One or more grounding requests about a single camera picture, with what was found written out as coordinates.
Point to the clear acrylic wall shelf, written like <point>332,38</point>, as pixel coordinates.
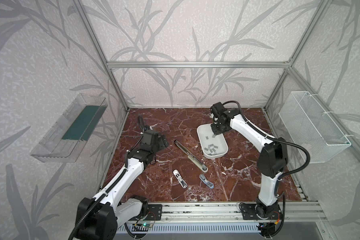
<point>67,138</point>

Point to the aluminium front rail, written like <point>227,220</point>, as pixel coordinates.
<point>228,212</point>

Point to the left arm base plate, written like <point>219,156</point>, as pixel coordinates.
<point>154,212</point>

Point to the staple strips in tray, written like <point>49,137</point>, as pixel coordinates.
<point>210,145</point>

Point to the small white stapler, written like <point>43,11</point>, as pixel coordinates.
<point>180,179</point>

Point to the large beige black stapler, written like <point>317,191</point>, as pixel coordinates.
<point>192,157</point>

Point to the white wire mesh basket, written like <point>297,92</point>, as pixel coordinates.
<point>311,127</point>

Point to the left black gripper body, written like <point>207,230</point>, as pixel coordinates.
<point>161,141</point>

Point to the white oval tray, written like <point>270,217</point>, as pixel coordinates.
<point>206,130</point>

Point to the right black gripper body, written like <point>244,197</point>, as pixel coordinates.
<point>217,127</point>

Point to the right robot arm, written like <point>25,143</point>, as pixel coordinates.
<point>273,151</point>

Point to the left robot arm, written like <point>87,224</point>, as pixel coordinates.
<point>100,217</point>

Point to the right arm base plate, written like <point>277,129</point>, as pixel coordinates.
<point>252,211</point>

